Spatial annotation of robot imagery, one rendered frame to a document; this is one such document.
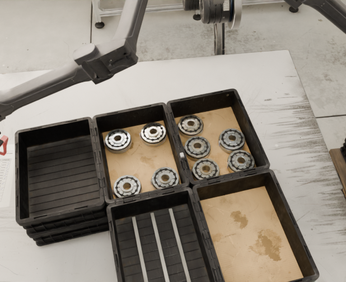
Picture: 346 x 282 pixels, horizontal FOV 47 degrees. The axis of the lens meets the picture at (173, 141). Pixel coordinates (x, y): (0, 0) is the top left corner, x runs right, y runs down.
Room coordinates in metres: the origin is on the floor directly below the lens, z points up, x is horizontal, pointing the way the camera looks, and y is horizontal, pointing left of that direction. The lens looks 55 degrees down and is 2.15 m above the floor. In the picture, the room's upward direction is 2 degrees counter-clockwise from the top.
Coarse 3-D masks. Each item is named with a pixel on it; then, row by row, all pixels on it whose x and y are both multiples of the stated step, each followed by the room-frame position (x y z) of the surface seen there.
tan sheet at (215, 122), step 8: (208, 112) 1.07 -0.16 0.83; (216, 112) 1.07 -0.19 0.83; (224, 112) 1.06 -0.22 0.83; (232, 112) 1.06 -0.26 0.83; (176, 120) 1.03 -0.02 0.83; (208, 120) 1.02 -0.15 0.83; (216, 120) 1.02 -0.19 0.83; (224, 120) 1.02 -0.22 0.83; (232, 120) 1.02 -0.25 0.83; (208, 128) 0.98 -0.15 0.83; (216, 128) 0.98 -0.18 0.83; (224, 128) 0.98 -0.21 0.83; (200, 136) 0.94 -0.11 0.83; (208, 136) 0.94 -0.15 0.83; (216, 136) 0.94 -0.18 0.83; (184, 144) 0.91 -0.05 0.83; (216, 144) 0.90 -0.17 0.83; (216, 152) 0.86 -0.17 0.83; (224, 152) 0.86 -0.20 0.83; (216, 160) 0.83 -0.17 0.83; (224, 160) 0.82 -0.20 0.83; (192, 168) 0.79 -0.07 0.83; (224, 168) 0.79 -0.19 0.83
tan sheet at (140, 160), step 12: (108, 132) 0.98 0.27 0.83; (132, 132) 0.98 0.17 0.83; (132, 144) 0.91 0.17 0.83; (144, 144) 0.91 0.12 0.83; (168, 144) 0.91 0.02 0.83; (108, 156) 0.86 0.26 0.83; (120, 156) 0.86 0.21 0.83; (132, 156) 0.86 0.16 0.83; (144, 156) 0.86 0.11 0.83; (156, 156) 0.85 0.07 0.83; (168, 156) 0.85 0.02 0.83; (108, 168) 0.80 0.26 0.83; (120, 168) 0.80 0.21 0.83; (132, 168) 0.80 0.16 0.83; (144, 168) 0.80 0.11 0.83; (156, 168) 0.80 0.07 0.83; (144, 180) 0.75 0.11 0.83; (180, 180) 0.74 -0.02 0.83
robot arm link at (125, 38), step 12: (132, 0) 0.99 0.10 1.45; (144, 0) 1.01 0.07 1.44; (132, 12) 0.94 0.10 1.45; (144, 12) 0.98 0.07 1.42; (120, 24) 0.91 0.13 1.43; (132, 24) 0.89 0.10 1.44; (120, 36) 0.85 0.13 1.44; (132, 36) 0.86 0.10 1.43; (108, 48) 0.81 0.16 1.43; (120, 48) 0.80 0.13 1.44; (132, 48) 0.83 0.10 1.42; (96, 60) 0.79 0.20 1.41; (108, 60) 0.79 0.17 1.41; (120, 60) 0.80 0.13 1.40; (132, 60) 0.80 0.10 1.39; (96, 72) 0.79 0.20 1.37; (108, 72) 0.79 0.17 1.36
